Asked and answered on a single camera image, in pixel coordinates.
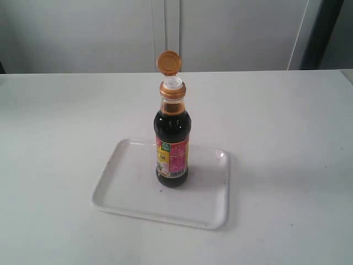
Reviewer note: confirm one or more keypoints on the soy sauce bottle gold cap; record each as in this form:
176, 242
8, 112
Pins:
172, 124

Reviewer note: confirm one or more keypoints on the white plastic tray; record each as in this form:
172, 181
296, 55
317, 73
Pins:
128, 186

